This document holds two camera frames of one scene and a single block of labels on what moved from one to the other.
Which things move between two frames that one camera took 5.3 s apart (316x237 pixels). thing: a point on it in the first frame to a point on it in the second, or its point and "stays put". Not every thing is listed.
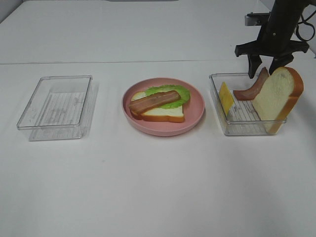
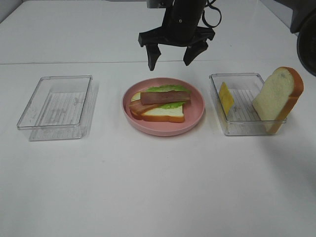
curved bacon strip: [251, 93] to [149, 98]
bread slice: [173, 114] stays put
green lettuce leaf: [184, 92] stays put
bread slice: [278, 97] stays put
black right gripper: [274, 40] to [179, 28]
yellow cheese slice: [225, 98] stays put
